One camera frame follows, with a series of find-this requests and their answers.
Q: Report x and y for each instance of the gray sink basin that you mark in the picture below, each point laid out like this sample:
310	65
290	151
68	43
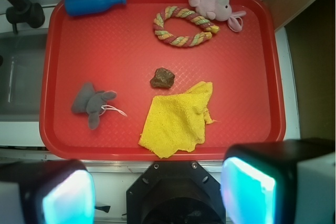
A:
22	65

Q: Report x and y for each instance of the gray plush animal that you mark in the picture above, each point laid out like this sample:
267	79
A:
94	104

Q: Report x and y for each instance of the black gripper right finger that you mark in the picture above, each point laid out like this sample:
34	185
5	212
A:
292	181

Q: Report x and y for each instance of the blue plastic bottle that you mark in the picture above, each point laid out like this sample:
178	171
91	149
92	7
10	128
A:
87	7

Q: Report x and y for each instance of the brown rock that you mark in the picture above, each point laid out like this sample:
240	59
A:
163	78

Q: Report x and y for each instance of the yellow cloth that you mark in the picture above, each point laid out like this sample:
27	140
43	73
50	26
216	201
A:
177	122

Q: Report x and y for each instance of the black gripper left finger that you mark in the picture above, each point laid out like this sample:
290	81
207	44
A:
47	192

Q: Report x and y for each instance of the black faucet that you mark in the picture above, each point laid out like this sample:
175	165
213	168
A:
24	11

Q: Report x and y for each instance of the multicolour rope ring toy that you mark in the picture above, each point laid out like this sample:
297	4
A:
208	28

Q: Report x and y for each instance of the pink plush animal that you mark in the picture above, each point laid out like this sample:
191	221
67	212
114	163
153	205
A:
219	10

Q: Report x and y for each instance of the red plastic tray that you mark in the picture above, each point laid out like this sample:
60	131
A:
118	51

